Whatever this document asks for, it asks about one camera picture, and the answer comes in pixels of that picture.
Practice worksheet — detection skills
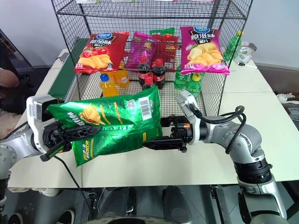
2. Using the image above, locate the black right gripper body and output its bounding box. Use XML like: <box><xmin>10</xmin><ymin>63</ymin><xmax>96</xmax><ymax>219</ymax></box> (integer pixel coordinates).
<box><xmin>171</xmin><ymin>115</ymin><xmax>194</xmax><ymax>146</ymax></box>

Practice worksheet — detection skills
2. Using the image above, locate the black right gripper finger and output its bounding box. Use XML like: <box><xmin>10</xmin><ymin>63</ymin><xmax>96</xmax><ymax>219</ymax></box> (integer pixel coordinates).
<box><xmin>142</xmin><ymin>137</ymin><xmax>188</xmax><ymax>154</ymax></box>
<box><xmin>160</xmin><ymin>117</ymin><xmax>175</xmax><ymax>128</ymax></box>

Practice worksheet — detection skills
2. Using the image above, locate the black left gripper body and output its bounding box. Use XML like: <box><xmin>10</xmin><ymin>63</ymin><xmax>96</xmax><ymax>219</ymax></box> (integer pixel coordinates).
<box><xmin>43</xmin><ymin>123</ymin><xmax>73</xmax><ymax>154</ymax></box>

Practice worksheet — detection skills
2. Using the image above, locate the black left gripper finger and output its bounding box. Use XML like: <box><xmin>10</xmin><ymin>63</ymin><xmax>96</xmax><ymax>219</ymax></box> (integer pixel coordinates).
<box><xmin>40</xmin><ymin>143</ymin><xmax>66</xmax><ymax>162</ymax></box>
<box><xmin>61</xmin><ymin>125</ymin><xmax>102</xmax><ymax>139</ymax></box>

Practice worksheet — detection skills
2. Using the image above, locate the green potato chip bag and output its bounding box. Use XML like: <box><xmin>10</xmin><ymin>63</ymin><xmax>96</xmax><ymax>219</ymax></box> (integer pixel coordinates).
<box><xmin>47</xmin><ymin>85</ymin><xmax>164</xmax><ymax>168</ymax></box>

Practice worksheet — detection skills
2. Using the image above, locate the green conveyor belt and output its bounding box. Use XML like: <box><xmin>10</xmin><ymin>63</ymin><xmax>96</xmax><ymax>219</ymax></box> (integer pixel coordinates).
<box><xmin>47</xmin><ymin>36</ymin><xmax>87</xmax><ymax>101</ymax></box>

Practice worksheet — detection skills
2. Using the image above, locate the white sneaker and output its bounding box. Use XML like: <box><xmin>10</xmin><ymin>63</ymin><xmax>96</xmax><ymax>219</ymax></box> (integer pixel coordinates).
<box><xmin>38</xmin><ymin>188</ymin><xmax>61</xmax><ymax>197</ymax></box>
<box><xmin>276</xmin><ymin>92</ymin><xmax>299</xmax><ymax>105</ymax></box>

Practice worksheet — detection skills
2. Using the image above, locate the cola bottle red cap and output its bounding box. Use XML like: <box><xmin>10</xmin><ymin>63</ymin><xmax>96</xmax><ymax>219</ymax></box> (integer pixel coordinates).
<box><xmin>142</xmin><ymin>77</ymin><xmax>156</xmax><ymax>91</ymax></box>
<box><xmin>137</xmin><ymin>57</ymin><xmax>153</xmax><ymax>87</ymax></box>
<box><xmin>152</xmin><ymin>58</ymin><xmax>167</xmax><ymax>90</ymax></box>

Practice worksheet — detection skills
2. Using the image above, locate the green soda bottle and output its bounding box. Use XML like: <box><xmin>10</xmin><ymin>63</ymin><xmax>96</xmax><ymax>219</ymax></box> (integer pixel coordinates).
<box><xmin>222</xmin><ymin>30</ymin><xmax>244</xmax><ymax>63</ymax></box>
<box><xmin>185</xmin><ymin>73</ymin><xmax>202</xmax><ymax>99</ymax></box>
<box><xmin>174</xmin><ymin>66</ymin><xmax>190</xmax><ymax>91</ymax></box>

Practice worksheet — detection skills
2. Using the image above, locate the orange soda bottle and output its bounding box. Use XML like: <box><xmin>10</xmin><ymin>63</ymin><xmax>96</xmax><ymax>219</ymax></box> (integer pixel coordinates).
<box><xmin>115</xmin><ymin>69</ymin><xmax>130</xmax><ymax>88</ymax></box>
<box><xmin>100</xmin><ymin>73</ymin><xmax>119</xmax><ymax>98</ymax></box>

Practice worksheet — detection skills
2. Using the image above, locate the dark rounded shape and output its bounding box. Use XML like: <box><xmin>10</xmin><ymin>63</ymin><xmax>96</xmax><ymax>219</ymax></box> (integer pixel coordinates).
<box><xmin>162</xmin><ymin>185</ymin><xmax>189</xmax><ymax>221</ymax></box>

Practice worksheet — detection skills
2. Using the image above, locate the black shoe white sole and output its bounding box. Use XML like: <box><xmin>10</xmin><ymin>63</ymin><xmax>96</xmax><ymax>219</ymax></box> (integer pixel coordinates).
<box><xmin>57</xmin><ymin>209</ymin><xmax>76</xmax><ymax>224</ymax></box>

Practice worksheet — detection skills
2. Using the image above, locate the red snack bag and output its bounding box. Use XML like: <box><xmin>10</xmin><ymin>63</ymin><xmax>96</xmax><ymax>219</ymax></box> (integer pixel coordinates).
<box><xmin>151</xmin><ymin>34</ymin><xmax>178</xmax><ymax>71</ymax></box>

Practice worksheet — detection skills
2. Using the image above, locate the magenta snack bag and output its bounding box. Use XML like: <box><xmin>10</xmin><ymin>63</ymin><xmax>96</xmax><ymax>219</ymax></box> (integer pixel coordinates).
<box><xmin>126</xmin><ymin>31</ymin><xmax>157</xmax><ymax>70</ymax></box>

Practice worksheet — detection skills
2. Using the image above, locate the purple potato chip bag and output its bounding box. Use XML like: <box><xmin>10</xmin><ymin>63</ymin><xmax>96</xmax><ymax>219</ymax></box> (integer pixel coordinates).
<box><xmin>180</xmin><ymin>26</ymin><xmax>231</xmax><ymax>76</ymax></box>

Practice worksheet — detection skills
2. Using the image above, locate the red potato chip bag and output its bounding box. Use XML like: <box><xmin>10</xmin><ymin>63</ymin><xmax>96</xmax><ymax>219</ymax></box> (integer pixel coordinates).
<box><xmin>74</xmin><ymin>31</ymin><xmax>130</xmax><ymax>74</ymax></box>

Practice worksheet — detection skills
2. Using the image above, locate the white marker pen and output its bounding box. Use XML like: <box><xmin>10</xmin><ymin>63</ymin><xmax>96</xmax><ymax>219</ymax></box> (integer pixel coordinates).
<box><xmin>236</xmin><ymin>62</ymin><xmax>258</xmax><ymax>70</ymax></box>

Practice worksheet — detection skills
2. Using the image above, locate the green snack bag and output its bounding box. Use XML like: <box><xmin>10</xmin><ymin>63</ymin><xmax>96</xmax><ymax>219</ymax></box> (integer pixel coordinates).
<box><xmin>149</xmin><ymin>27</ymin><xmax>176</xmax><ymax>36</ymax></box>

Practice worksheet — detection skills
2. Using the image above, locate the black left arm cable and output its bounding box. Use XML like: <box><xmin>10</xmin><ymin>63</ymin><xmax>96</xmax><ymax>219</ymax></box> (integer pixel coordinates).
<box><xmin>53</xmin><ymin>153</ymin><xmax>91</xmax><ymax>203</ymax></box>

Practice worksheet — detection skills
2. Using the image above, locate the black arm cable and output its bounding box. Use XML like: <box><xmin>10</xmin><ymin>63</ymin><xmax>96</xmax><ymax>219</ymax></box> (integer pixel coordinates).
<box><xmin>53</xmin><ymin>153</ymin><xmax>91</xmax><ymax>203</ymax></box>
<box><xmin>189</xmin><ymin>105</ymin><xmax>246</xmax><ymax>154</ymax></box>

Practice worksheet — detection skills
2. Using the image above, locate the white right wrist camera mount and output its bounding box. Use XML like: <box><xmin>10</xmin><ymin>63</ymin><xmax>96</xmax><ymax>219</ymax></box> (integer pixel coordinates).
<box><xmin>175</xmin><ymin>90</ymin><xmax>202</xmax><ymax>142</ymax></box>

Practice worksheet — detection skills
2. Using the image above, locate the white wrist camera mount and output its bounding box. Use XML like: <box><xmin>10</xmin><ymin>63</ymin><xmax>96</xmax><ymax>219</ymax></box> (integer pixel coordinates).
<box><xmin>26</xmin><ymin>94</ymin><xmax>64</xmax><ymax>154</ymax></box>
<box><xmin>175</xmin><ymin>90</ymin><xmax>202</xmax><ymax>142</ymax></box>

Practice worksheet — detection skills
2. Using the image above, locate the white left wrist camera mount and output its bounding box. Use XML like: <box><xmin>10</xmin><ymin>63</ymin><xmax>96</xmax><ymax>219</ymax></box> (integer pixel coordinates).
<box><xmin>26</xmin><ymin>94</ymin><xmax>64</xmax><ymax>154</ymax></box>

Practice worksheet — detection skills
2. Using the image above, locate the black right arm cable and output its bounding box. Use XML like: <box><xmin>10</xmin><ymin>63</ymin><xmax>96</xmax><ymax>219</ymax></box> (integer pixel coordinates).
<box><xmin>189</xmin><ymin>105</ymin><xmax>246</xmax><ymax>154</ymax></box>

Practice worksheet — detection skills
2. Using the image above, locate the black wire mesh rack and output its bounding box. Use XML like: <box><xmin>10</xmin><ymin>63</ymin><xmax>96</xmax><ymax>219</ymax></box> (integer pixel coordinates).
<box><xmin>50</xmin><ymin>0</ymin><xmax>254</xmax><ymax>117</ymax></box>

